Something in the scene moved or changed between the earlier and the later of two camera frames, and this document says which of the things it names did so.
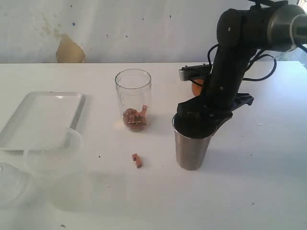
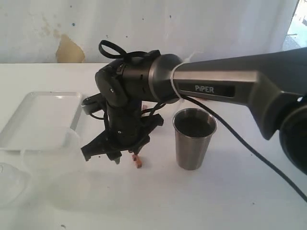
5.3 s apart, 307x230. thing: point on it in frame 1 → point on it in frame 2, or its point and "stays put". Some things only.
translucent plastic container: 61,175 stays put
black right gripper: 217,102 → 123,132
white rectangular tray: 42,121 stays put
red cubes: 137,161 stays put
